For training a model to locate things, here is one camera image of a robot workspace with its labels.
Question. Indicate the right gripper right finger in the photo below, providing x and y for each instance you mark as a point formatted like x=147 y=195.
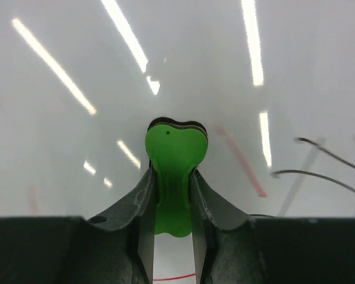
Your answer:
x=224 y=245

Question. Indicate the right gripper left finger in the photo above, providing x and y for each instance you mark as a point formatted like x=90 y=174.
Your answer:
x=126 y=238

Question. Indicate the green whiteboard eraser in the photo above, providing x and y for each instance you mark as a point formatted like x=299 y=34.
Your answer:
x=174 y=149

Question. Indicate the black-framed whiteboard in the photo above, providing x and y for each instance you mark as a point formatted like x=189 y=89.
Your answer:
x=273 y=83

